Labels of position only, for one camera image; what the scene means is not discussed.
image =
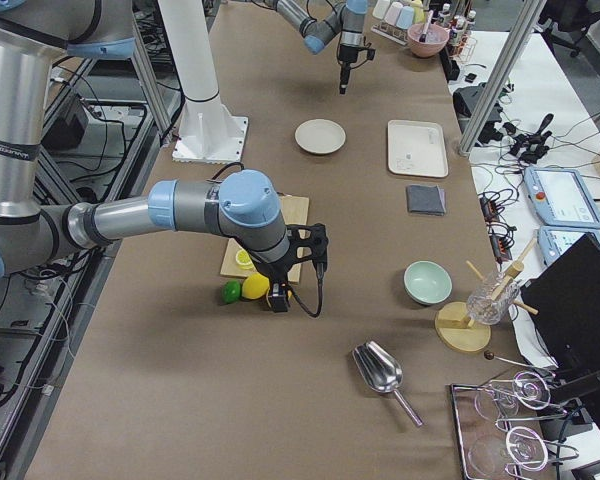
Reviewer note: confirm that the aluminium frame post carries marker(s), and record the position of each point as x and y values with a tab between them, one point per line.
512	49

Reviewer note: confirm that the pink mixing bowl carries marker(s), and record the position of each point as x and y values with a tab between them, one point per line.
435	40

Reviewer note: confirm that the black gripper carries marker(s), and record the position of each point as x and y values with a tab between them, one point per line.
346	54
271	271

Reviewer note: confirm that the wooden cup drying stand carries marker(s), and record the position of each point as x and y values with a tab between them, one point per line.
453	324

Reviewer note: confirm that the white cup rack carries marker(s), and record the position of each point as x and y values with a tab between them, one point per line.
393	18

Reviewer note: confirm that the lemon slice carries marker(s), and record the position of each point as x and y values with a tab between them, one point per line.
243	259

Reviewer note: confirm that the grey folded cloth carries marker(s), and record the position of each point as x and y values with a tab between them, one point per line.
428	200

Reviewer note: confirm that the wire glass rack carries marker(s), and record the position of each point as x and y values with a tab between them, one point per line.
496	432

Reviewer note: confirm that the round cream plate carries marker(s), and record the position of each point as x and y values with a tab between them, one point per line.
320	136

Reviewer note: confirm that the mint green bowl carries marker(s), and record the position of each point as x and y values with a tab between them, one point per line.
427	283

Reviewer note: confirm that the whole yellow lemon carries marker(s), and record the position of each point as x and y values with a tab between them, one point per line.
255	286

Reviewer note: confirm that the clear glass cup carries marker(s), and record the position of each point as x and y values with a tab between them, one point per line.
492	298

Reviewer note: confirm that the cream rectangular tray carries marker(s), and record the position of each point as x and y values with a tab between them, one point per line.
416	148

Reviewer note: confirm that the green lime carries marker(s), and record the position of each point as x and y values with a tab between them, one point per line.
231	292

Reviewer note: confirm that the steel metal scoop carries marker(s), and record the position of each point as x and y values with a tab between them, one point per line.
383	374

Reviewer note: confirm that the blue teach pendant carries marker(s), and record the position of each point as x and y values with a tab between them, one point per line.
561	198
554	241

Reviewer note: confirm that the bamboo cutting board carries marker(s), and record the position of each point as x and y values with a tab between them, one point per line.
294	210

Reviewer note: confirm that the black monitor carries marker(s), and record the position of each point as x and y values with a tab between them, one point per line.
567	297

